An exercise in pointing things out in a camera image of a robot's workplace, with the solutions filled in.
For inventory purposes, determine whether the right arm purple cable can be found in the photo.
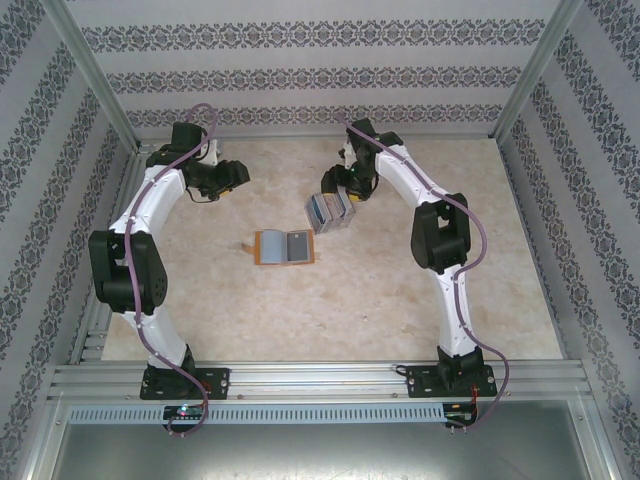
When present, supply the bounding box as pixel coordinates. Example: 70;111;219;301
333;112;511;436

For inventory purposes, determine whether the slotted grey cable duct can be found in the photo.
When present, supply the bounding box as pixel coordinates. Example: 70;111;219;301
67;403;447;425

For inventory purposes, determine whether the aluminium front rail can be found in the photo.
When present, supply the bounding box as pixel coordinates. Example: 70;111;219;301
47;362;594;402

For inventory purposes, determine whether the grey metal shelf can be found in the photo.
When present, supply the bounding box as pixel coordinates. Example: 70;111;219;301
22;399;619;480

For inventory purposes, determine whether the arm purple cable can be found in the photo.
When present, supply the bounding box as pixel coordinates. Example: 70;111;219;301
122;102;220;439
333;112;511;436

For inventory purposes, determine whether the left aluminium frame post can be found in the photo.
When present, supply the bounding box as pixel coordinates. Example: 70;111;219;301
37;0;142;151

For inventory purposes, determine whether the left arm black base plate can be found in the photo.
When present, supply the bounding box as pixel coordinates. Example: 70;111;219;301
139;367;232;401

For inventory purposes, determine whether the clear plastic card box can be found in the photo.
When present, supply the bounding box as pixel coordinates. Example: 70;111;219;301
304;192;356;235

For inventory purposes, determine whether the aluminium frame post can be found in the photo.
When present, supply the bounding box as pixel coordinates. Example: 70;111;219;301
37;0;142;151
491;0;585;142

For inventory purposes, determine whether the aluminium side rail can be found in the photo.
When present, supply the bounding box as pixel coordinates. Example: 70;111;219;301
68;142;157;365

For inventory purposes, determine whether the orange leather card holder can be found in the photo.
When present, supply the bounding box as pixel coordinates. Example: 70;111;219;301
241;228;320;266

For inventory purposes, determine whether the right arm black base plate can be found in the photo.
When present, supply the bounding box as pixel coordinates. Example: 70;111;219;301
404;363;499;400

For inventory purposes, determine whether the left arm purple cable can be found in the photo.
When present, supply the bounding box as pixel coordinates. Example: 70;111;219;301
122;102;220;439

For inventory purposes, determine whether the right aluminium frame post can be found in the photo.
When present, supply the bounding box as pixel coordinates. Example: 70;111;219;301
491;0;585;142

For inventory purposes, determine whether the dark grey credit card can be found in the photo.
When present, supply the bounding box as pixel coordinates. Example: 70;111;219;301
286;231;310;262

